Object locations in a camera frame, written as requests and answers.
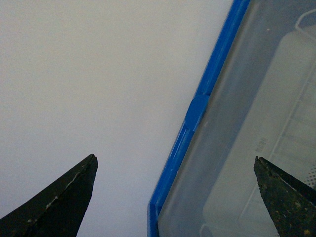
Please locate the white chest freezer blue rim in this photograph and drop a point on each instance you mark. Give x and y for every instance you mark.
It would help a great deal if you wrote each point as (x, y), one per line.
(197, 111)

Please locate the white wire freezer basket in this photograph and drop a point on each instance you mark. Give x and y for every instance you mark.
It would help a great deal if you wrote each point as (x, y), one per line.
(280, 126)

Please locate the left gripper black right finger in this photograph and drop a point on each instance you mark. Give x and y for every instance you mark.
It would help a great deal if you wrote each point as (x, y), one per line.
(291, 204)

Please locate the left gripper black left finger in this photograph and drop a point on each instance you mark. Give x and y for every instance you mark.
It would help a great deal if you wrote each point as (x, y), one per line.
(57, 210)

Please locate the glass sliding freezer lid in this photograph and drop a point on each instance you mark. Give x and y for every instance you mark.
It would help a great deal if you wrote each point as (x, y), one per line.
(247, 123)

